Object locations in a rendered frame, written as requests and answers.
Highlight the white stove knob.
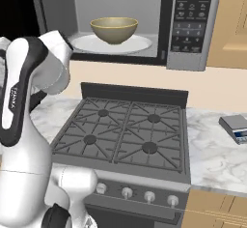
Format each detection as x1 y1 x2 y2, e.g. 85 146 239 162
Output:
166 194 180 208
121 186 134 200
143 190 156 204
96 182 108 195

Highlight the tan wooden base cupboard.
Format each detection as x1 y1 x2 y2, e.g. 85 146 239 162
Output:
183 187 247 228

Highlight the white round turntable plate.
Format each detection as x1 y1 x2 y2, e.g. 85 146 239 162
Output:
69 33 153 55

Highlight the grey gas stove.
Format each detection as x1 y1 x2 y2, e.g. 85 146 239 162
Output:
49 81 193 228

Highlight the olive ceramic bowl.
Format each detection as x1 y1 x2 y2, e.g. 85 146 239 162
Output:
89 16 140 45

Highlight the grey kitchen scale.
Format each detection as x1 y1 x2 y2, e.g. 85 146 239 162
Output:
218 114 247 146

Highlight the grey microwave oven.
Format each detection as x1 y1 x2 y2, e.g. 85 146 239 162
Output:
28 0 225 72

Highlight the tan wooden wall cupboard door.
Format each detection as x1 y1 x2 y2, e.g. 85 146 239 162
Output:
206 0 247 70

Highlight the grey oven door handle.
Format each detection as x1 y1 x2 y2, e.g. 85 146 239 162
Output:
84 195 183 221

